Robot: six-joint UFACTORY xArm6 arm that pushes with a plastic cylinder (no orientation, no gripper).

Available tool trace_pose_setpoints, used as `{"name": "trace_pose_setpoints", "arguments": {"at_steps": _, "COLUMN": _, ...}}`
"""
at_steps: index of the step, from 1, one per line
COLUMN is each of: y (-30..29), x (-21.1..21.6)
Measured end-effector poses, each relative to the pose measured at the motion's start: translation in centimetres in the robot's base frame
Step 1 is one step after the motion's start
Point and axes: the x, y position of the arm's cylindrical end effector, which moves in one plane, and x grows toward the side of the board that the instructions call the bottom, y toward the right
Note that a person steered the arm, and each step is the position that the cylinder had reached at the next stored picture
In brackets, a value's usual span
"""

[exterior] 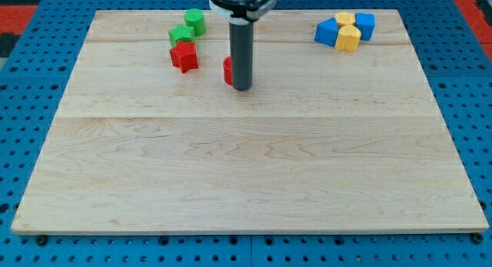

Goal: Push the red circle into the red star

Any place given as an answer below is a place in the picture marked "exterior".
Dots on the red circle block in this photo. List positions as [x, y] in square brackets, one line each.
[227, 70]

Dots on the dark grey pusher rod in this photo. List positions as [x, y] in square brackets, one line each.
[241, 44]

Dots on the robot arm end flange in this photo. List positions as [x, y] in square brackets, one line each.
[240, 12]

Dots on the red star block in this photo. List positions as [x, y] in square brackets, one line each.
[184, 56]

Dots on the green star block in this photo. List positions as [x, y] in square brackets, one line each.
[181, 33]

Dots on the green circle block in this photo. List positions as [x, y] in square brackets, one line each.
[194, 17]

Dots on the light wooden board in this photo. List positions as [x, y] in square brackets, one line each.
[324, 143]

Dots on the blue wedge block left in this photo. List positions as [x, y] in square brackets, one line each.
[327, 32]

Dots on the yellow heart block front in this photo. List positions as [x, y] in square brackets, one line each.
[348, 38]

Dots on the yellow hexagon block rear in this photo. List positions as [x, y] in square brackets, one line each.
[344, 18]

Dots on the blue cube block right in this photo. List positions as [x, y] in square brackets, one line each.
[365, 22]

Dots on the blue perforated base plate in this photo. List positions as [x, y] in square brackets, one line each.
[36, 73]

